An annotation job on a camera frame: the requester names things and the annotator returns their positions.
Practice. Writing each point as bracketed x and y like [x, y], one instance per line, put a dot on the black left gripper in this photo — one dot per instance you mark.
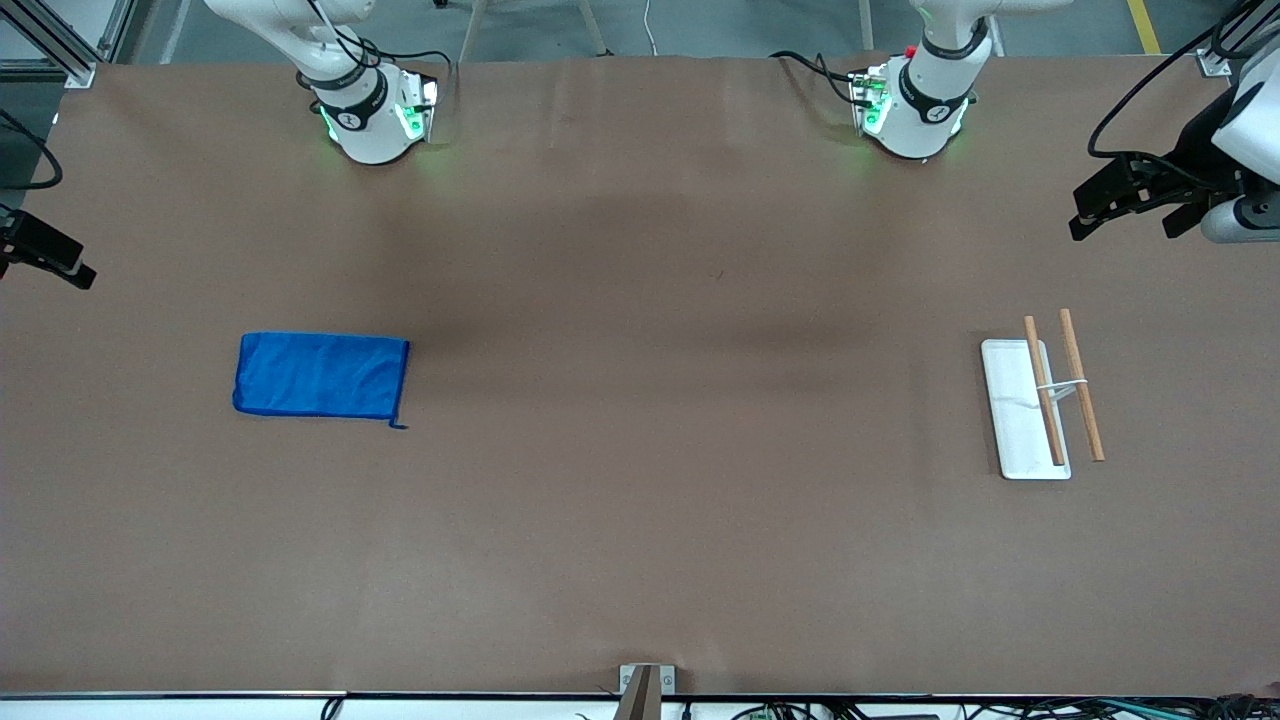
[1196, 158]

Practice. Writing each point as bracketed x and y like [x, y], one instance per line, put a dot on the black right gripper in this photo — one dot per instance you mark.
[38, 246]

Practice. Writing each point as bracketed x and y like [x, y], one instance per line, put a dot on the blue microfibre towel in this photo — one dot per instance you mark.
[320, 375]

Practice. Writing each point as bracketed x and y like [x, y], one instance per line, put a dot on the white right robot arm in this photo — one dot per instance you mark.
[370, 130]

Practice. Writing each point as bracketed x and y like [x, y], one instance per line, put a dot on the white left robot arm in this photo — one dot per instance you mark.
[920, 110]

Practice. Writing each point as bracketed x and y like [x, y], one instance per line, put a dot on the wooden rack rod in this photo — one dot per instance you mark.
[1035, 350]
[1090, 420]

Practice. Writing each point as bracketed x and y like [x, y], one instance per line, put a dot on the pale stand leg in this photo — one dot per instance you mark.
[470, 30]
[866, 25]
[593, 25]

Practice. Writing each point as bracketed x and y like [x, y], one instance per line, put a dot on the aluminium frame profile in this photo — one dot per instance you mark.
[70, 45]
[1215, 62]

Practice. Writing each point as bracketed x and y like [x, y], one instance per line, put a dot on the white rack base plate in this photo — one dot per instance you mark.
[1015, 430]

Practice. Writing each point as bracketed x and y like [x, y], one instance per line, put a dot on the white table edge rail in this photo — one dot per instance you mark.
[150, 710]

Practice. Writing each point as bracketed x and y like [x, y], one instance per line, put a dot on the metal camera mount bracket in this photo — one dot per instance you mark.
[630, 680]

